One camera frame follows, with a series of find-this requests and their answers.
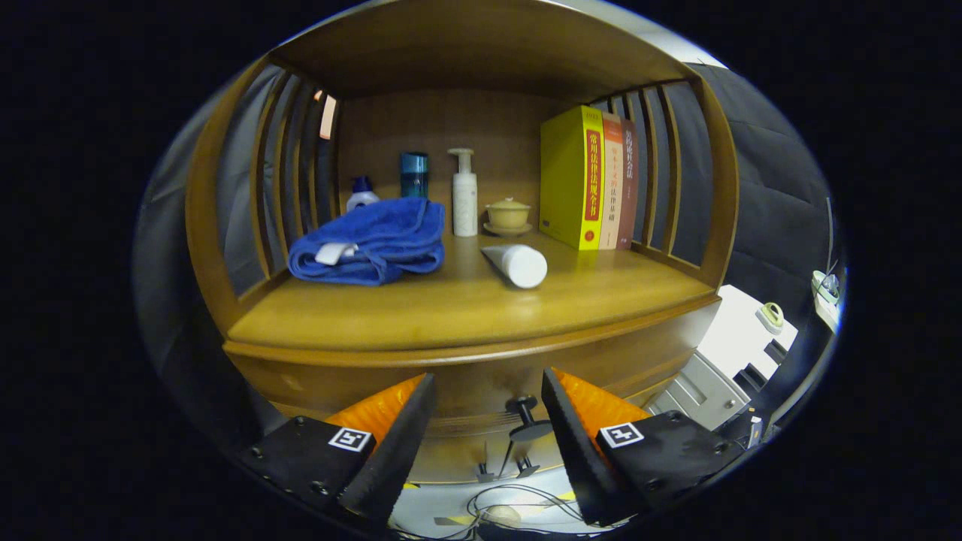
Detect brown book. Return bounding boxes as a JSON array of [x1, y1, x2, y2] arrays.
[[616, 118, 640, 250]]

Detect white side desk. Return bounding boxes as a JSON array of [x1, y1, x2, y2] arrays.
[[810, 269, 844, 331]]

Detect beige orange book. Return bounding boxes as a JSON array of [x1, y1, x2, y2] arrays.
[[598, 111, 625, 251]]

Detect yellow book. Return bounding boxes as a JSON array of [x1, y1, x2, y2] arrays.
[[539, 105, 606, 252]]

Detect white pump bottle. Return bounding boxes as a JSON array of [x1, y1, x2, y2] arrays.
[[447, 148, 479, 238]]

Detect blue folded towel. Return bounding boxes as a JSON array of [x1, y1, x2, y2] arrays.
[[287, 197, 446, 287]]

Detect beige lidded teacup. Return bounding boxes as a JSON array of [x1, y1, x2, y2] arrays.
[[483, 197, 534, 238]]

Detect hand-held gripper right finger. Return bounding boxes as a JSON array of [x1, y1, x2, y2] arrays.
[[541, 367, 745, 528]]

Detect small blue white bottle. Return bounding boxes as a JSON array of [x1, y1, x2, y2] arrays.
[[346, 176, 381, 213]]

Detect wooden countertop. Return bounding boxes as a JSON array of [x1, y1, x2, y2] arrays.
[[224, 229, 721, 367]]

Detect white green cleanser tube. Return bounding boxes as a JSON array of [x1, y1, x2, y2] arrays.
[[481, 243, 549, 290]]

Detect wooden drawer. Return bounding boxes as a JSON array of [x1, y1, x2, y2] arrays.
[[225, 301, 722, 444]]

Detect teal bottle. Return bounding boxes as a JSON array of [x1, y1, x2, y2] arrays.
[[399, 152, 430, 200]]

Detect white cable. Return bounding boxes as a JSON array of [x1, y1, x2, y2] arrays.
[[466, 485, 587, 538]]

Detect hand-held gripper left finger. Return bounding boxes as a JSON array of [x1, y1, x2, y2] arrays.
[[239, 373, 438, 527]]

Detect white drawer unit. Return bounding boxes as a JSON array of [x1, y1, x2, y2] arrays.
[[646, 284, 799, 437]]

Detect wooden cabinet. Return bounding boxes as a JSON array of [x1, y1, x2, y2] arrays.
[[184, 0, 741, 485]]

